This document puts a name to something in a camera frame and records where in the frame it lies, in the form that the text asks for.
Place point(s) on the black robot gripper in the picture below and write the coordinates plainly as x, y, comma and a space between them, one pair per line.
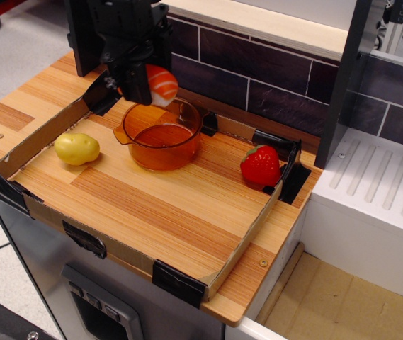
135, 33

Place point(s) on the red toy strawberry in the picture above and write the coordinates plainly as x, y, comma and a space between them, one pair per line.
261, 166

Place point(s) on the grey toy oven front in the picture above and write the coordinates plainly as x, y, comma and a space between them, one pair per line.
103, 315

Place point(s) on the white toy sink drainboard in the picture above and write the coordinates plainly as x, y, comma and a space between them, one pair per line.
354, 218

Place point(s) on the orange transparent plastic pot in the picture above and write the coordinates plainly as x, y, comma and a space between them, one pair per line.
162, 139

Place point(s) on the salmon nigiri sushi toy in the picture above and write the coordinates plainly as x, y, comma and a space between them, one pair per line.
163, 85

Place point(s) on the cardboard fence with black tape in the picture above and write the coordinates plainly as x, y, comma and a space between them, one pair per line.
201, 232

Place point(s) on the black vertical post left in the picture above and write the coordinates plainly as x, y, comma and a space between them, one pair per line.
82, 37

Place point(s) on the dark grey vertical post right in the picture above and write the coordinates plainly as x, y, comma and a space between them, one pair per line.
360, 42

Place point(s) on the yellow toy potato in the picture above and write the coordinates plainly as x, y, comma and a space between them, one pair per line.
76, 148

